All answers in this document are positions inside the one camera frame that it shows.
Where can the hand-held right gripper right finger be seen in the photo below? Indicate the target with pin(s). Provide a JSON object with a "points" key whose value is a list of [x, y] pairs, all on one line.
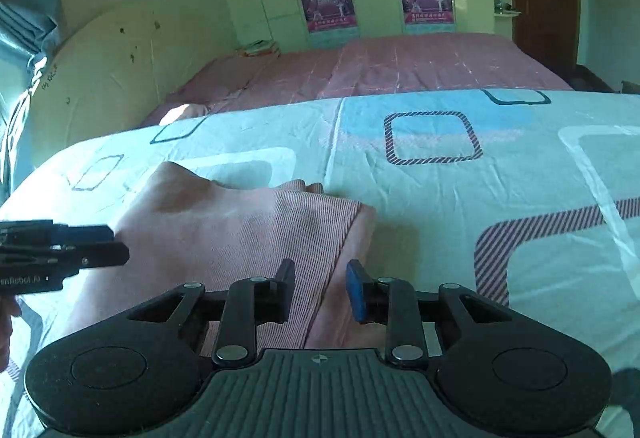
{"points": [[357, 288]]}

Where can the pink bed cover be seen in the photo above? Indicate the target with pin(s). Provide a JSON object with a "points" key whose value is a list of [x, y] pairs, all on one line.
{"points": [[380, 66]]}

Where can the patterned light blue bed sheet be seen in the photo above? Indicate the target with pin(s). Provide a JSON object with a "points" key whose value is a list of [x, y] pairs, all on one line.
{"points": [[450, 188]]}

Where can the grey blue curtain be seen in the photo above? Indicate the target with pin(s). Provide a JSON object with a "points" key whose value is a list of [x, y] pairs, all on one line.
{"points": [[22, 43]]}

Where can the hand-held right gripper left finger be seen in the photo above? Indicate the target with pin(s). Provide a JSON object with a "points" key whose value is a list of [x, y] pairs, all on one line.
{"points": [[285, 288]]}

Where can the pink knit sweater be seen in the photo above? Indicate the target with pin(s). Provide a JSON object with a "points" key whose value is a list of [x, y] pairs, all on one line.
{"points": [[225, 228]]}

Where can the cream curved headboard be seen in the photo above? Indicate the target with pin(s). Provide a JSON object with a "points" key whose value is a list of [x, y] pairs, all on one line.
{"points": [[115, 78]]}

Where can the stack of books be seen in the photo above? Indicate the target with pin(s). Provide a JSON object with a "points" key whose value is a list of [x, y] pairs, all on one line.
{"points": [[259, 48]]}

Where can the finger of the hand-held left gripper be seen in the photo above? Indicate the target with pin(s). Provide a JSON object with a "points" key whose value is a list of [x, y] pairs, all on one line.
{"points": [[90, 234], [100, 254]]}

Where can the person's left hand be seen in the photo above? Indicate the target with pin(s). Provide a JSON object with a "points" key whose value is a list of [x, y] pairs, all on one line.
{"points": [[7, 328]]}

